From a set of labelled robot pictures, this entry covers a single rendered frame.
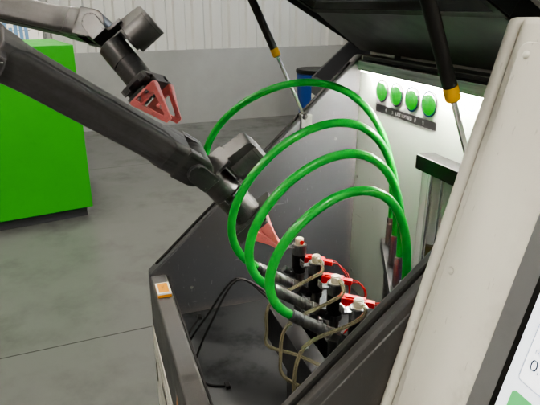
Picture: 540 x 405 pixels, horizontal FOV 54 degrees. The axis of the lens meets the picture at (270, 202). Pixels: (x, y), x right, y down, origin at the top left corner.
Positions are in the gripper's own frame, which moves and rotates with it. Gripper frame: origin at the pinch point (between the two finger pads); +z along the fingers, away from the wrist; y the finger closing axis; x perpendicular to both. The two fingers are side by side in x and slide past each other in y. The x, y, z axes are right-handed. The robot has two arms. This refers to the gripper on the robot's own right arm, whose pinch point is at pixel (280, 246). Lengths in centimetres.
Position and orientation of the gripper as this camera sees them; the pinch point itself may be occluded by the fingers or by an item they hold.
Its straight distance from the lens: 101.9
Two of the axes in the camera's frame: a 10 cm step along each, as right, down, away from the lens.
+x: -1.1, -3.2, 9.4
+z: 6.5, 6.9, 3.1
